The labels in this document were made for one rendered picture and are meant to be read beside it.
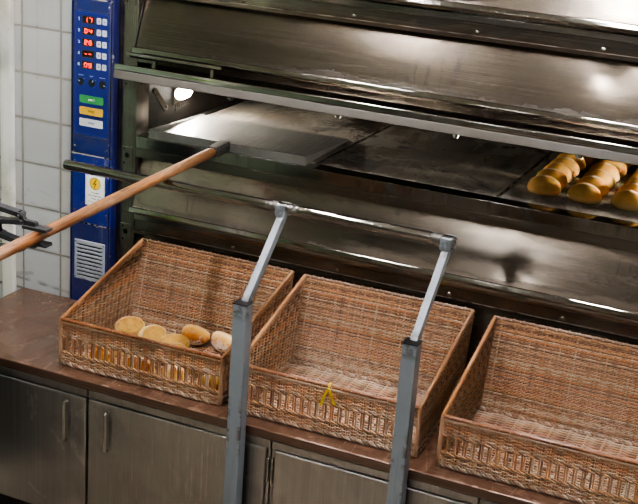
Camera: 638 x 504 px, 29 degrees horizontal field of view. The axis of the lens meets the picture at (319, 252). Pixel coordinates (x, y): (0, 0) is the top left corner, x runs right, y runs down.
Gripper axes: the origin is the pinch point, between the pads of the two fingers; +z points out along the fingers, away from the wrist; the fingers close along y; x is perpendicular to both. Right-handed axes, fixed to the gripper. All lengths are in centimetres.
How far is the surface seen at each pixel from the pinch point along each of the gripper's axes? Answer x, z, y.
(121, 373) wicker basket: -49, -5, 57
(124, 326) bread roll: -74, -20, 54
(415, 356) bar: -38, 87, 25
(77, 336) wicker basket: -49, -21, 49
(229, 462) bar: -38, 37, 70
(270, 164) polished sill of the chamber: -98, 16, 1
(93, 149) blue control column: -96, -46, 6
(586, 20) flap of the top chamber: -93, 107, -56
